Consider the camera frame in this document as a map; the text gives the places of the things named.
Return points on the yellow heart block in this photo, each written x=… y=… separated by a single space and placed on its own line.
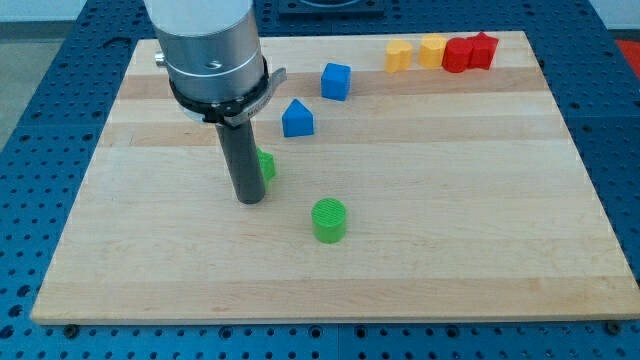
x=398 y=55

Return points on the green star block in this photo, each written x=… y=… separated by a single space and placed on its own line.
x=267 y=166

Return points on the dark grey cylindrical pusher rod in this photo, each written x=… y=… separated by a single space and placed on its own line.
x=241 y=156

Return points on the blue pentagon house block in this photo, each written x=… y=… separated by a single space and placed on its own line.
x=297 y=120

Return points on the yellow hexagon block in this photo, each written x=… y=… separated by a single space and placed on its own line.
x=431 y=51

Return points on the red cylinder block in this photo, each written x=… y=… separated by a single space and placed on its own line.
x=457 y=55

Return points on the green cylinder block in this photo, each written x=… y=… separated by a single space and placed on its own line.
x=329 y=217

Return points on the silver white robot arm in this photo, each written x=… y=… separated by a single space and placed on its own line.
x=217 y=72

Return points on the wooden board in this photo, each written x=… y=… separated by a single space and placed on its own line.
x=417 y=196

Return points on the blue cube block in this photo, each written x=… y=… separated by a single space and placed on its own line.
x=335 y=81

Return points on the red star block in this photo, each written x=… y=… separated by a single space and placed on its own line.
x=483 y=51

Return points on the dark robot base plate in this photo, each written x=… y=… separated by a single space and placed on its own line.
x=332 y=8

